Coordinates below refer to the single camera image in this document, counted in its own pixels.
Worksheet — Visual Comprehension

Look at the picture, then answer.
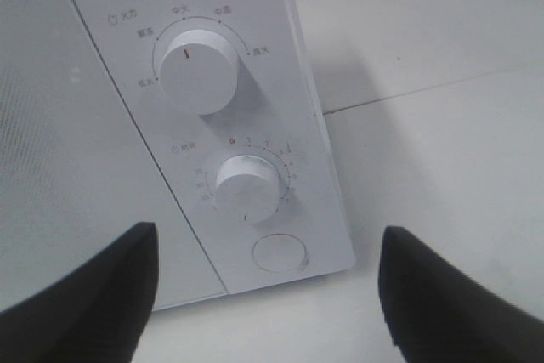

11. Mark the white round door button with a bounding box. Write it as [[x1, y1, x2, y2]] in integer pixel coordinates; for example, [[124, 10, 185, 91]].
[[251, 233, 309, 273]]

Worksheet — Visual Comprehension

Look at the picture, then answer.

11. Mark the white microwave door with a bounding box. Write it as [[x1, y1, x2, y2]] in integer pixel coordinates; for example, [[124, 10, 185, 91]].
[[1, 0, 225, 309]]

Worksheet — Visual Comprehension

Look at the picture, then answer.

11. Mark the white lower timer knob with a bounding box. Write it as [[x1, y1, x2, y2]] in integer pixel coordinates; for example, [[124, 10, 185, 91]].
[[214, 155, 280, 224]]

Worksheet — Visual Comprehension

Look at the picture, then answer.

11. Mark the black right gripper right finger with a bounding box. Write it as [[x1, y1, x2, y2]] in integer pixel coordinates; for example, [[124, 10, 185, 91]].
[[378, 226, 543, 362]]

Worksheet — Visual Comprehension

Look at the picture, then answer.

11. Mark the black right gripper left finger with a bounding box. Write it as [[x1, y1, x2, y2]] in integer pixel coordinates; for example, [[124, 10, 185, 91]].
[[1, 222, 158, 362]]

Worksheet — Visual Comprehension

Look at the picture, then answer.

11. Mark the white microwave oven body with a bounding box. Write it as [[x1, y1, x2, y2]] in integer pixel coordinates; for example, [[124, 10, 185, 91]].
[[0, 0, 356, 312]]

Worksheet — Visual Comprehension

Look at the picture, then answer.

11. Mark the white upper power knob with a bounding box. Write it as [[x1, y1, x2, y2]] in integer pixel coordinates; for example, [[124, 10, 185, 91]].
[[158, 29, 239, 115]]

